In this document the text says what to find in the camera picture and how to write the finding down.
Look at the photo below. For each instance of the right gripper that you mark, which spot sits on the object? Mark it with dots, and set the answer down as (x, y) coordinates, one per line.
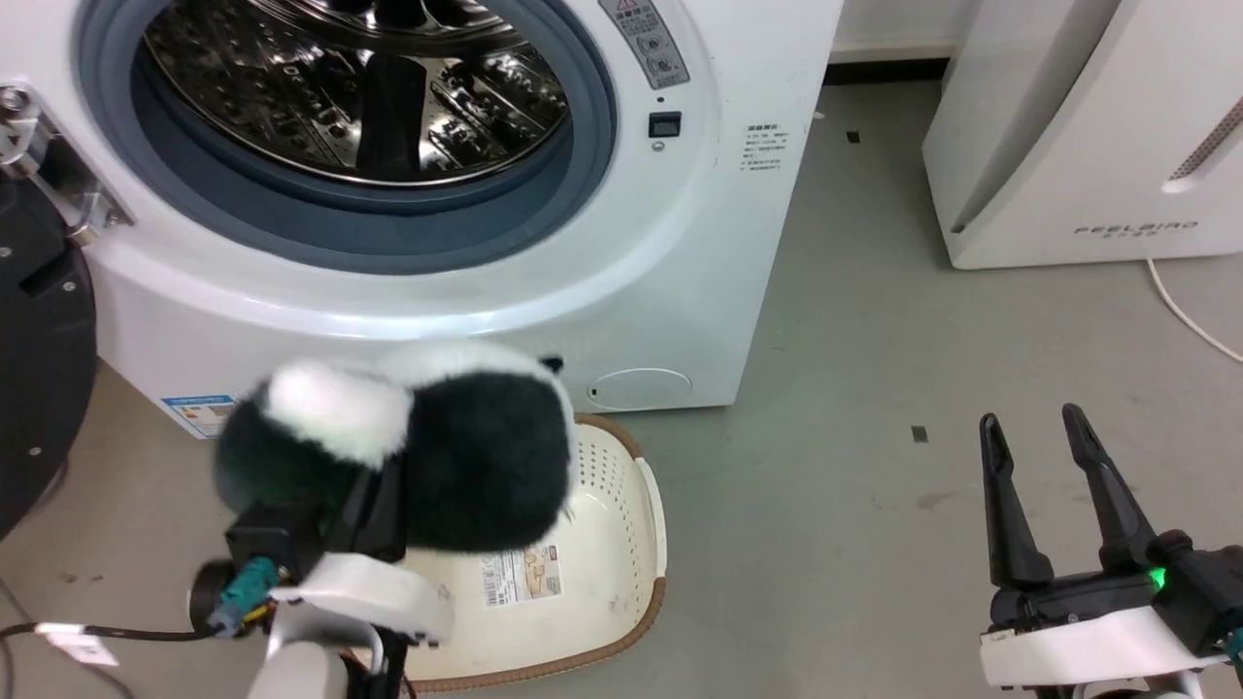
(1078, 636)

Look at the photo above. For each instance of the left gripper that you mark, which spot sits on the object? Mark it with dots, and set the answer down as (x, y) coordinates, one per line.
(374, 592)

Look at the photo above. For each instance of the black and white plush toy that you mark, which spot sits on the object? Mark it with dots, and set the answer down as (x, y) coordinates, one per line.
(476, 456)

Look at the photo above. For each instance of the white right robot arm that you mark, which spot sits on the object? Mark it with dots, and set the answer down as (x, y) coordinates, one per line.
(1117, 691)

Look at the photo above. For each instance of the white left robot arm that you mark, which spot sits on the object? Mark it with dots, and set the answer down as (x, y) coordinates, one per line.
(311, 670)

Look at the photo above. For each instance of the cream laundry basket brown rim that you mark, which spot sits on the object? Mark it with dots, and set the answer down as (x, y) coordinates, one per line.
(607, 544)

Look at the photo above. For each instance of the black round washing machine door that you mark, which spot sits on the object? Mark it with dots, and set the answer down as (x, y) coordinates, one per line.
(39, 369)

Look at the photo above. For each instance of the white front-load washing machine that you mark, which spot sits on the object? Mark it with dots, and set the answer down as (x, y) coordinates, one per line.
(680, 291)

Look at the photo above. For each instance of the steel washing machine drum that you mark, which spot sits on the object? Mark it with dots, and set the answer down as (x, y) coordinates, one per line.
(320, 87)

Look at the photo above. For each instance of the white barcode label sticker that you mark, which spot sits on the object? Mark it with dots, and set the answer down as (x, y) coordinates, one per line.
(524, 575)

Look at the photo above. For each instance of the blue energy label sticker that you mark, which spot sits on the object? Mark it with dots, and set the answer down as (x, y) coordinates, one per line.
(199, 415)

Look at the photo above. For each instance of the grey rubber door gasket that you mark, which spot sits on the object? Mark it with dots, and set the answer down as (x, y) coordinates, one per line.
(408, 228)

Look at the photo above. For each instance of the round drain filter cover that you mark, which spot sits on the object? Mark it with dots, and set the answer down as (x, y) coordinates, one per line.
(641, 387)

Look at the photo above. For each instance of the white Feelbird appliance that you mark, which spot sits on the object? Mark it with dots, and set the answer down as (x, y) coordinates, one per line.
(1088, 126)

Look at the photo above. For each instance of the white printed text sticker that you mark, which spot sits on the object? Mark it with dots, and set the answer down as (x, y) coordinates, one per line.
(764, 148)

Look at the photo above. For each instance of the black door lock slot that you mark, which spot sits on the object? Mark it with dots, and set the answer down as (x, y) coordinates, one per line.
(665, 124)

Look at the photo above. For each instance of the metal door hinge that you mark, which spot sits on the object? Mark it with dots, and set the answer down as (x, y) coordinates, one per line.
(39, 160)

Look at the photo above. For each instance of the grey warning sticker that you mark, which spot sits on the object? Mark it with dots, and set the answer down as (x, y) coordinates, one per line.
(646, 39)

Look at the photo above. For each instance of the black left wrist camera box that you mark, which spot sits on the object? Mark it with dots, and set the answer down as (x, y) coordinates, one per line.
(277, 539)

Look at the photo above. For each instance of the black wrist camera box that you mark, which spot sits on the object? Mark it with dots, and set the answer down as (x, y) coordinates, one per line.
(1199, 587)
(277, 539)

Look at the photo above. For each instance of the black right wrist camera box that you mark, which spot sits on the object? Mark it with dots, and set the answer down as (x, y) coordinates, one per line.
(1199, 587)

